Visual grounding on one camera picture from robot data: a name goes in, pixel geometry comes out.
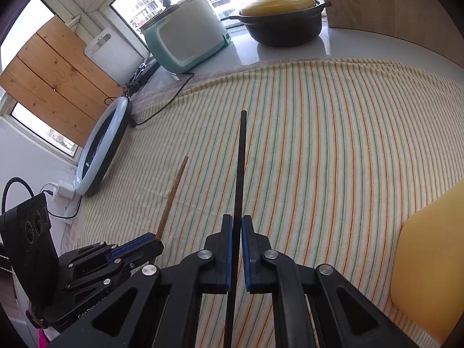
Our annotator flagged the black light stand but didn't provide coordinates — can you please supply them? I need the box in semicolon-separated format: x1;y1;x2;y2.
125;61;160;93

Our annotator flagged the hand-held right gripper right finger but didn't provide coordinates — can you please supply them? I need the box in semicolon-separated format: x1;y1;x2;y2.
242;215;421;348

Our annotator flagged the black charger cable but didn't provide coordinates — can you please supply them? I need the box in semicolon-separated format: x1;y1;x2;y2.
41;185;82;220

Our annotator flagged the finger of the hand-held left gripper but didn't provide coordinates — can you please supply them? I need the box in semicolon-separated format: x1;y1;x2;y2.
58;233;164;291

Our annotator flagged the wooden cabinet panel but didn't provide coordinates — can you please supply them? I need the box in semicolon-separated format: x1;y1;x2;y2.
317;0;464;68

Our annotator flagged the white charger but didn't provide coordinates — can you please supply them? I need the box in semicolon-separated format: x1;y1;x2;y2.
51;180;77;199

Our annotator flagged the black chopstick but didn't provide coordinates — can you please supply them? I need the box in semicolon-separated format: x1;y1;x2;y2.
223;110;249;348

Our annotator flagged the black ring light cable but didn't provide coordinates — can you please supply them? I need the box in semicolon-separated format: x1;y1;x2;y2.
104;72;194;127

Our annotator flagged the striped cloth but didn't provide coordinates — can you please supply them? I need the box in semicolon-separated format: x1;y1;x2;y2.
61;58;464;348

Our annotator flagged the teal and white rice cooker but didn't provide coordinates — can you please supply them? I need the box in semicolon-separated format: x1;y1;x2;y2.
141;0;233;74

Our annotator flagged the thick black gripper cable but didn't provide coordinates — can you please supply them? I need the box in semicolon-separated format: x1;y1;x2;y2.
2;177;35;213

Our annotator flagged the pink cloth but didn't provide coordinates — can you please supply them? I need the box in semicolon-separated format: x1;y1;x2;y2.
35;328;52;348

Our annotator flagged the yellow cutting board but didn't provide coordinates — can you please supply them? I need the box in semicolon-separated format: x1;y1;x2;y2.
391;179;464;345

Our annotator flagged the black clay pot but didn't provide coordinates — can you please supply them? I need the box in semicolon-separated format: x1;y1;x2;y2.
228;2;332;48

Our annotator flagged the yellow pot lid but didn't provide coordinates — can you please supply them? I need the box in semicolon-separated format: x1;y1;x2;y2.
239;0;321;17

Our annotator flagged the white cutting board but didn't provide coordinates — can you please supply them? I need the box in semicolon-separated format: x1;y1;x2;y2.
84;28;150;86

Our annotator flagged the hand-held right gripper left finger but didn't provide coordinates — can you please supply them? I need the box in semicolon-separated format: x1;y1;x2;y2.
47;215;233;348

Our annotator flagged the brown wooden chopstick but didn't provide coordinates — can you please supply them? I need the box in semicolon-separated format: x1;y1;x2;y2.
147;156;190;265

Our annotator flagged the wooden plank panel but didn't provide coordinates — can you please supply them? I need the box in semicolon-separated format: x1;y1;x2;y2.
0;17;124;147

